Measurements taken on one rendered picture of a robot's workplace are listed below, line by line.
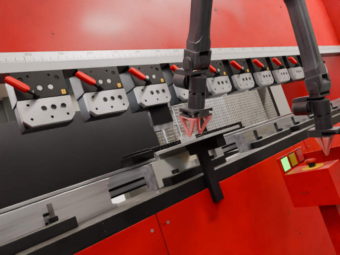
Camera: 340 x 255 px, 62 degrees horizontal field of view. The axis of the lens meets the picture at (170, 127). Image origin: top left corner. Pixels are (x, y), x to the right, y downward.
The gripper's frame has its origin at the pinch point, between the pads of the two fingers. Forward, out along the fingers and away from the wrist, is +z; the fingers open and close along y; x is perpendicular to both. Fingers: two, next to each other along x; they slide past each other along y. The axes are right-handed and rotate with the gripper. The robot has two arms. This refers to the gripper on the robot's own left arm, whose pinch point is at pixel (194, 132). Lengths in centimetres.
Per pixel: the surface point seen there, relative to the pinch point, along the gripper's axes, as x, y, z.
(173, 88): -24.1, -11.6, -10.4
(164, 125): -18.3, -2.0, 2.3
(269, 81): -20, -81, -8
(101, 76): -25.3, 21.1, -17.8
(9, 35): -33, 46, -31
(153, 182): -6.7, 12.6, 18.0
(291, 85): -70, -216, 14
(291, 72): -22, -111, -11
